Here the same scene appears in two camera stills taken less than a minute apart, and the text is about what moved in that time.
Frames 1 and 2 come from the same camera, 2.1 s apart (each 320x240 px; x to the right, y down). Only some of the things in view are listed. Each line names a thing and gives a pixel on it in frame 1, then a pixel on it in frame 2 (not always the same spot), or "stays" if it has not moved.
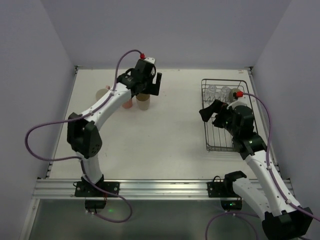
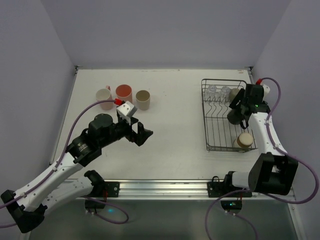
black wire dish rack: [219, 138] stays
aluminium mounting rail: [135, 189] stays
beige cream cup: [143, 101] stays
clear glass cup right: [225, 93] stays
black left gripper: [152, 88] → [133, 131]
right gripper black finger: [217, 106] → [246, 121]
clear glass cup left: [210, 94] stays
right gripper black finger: [206, 113] → [238, 99]
